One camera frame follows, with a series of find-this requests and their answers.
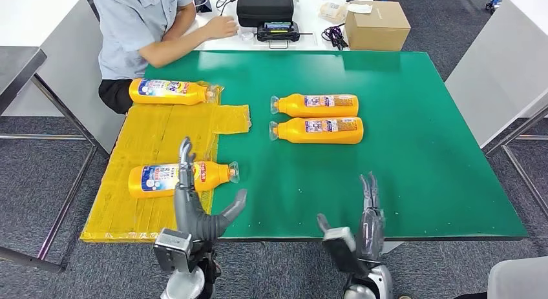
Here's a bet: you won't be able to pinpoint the white table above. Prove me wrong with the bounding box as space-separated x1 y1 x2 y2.
445 0 548 221
0 0 126 154

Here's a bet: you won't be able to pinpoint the thin black cable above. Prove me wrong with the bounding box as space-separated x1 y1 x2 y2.
214 0 249 17

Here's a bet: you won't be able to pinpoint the white crumpled tissue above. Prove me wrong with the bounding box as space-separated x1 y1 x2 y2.
346 1 374 14

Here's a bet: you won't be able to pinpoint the grey steel table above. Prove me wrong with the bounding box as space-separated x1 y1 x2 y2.
0 45 110 274

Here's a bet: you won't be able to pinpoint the person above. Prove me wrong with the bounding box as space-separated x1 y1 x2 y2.
92 0 239 115

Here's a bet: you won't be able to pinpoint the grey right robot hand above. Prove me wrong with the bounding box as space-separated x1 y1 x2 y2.
317 172 386 263

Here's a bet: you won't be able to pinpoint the clear plastic packet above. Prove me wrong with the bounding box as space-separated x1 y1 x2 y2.
319 0 350 23

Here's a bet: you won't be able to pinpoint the brown cardboard box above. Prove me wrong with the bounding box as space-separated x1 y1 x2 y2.
344 0 412 52

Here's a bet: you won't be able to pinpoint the black carrying case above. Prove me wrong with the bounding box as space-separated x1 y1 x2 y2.
235 0 295 28

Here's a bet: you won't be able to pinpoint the white chair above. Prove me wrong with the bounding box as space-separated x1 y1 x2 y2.
487 256 548 299

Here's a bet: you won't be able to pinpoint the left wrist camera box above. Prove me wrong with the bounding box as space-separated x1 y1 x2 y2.
153 228 195 274

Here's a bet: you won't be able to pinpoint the yellow taped cardboard mat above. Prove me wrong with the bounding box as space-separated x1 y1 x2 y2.
79 79 253 245

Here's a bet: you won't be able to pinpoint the orange detergent bottle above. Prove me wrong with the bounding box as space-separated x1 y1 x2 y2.
129 77 217 106
268 116 365 145
127 161 240 200
269 93 360 119

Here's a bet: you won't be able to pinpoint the black handheld controller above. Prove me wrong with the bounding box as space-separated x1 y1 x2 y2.
256 21 313 49

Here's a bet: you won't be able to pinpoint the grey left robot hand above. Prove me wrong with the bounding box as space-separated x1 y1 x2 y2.
173 136 248 242

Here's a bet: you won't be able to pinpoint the black coiled cable bundle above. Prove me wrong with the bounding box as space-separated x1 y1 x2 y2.
321 23 350 50

